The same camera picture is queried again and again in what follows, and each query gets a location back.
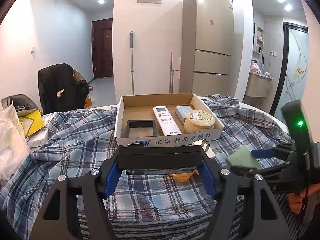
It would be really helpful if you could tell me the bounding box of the white power adapter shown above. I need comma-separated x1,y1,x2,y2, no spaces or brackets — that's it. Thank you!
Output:
192,140,215,158

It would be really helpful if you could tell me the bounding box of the white plastic bag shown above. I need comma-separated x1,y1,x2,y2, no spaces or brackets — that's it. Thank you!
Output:
0,105,30,180

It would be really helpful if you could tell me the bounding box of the black display case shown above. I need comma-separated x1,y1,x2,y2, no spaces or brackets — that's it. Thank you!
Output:
125,120,156,138
117,147,202,175

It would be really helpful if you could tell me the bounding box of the blue plaid blanket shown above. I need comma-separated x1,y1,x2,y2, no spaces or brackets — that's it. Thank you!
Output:
0,94,308,240

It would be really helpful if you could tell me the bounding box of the grey-blue small box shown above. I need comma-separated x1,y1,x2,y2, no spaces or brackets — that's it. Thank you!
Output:
174,105,194,123

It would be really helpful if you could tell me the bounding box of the grey mop handle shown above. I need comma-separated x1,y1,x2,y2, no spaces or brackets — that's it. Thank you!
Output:
129,31,135,96

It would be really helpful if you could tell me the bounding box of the beige sink cabinet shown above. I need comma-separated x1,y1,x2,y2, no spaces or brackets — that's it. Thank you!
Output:
245,72,273,98

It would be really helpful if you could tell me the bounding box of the beige refrigerator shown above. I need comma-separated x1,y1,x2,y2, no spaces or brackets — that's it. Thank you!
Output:
179,0,235,96

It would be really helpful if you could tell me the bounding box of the white remote control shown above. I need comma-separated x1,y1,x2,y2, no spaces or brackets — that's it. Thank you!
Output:
153,106,183,135

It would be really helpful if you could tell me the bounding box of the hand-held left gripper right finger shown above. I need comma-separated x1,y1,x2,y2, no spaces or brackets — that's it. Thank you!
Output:
199,152,292,240

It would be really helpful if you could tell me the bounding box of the wall niche shelf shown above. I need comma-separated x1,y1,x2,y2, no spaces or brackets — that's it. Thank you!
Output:
254,26,265,54

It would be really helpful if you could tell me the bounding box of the patterned glass door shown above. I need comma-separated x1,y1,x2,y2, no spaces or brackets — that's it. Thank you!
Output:
269,22,309,117

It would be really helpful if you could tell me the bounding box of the yellow folder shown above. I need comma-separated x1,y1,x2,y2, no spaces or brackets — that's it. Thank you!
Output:
17,109,46,138

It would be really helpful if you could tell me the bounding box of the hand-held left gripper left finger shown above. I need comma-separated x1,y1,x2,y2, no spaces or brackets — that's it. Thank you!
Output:
30,152,123,240

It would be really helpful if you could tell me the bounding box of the dark brown door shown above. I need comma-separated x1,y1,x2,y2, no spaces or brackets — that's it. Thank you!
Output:
91,18,113,80

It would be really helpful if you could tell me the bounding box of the printed cardboard box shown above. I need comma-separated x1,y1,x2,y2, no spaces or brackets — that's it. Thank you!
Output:
115,94,225,147

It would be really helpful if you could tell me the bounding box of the cream round jar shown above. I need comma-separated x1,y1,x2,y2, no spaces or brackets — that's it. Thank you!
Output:
184,109,215,133

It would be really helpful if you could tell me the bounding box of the black jacket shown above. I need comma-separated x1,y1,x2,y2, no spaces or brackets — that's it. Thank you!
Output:
37,64,90,115

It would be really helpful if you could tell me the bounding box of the person's right hand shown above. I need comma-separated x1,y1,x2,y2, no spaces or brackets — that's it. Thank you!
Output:
287,183,320,214

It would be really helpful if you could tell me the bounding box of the grey backpack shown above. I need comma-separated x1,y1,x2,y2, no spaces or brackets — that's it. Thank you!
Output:
1,94,38,111

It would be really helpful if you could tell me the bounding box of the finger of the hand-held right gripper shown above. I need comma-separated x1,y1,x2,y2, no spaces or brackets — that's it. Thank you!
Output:
251,142,297,158
231,162,298,180

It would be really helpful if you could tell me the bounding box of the pink plastic bag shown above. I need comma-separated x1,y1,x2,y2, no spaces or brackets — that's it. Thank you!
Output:
250,60,263,75

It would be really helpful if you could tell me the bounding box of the white flat box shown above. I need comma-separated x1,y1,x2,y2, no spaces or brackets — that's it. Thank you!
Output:
26,112,57,147

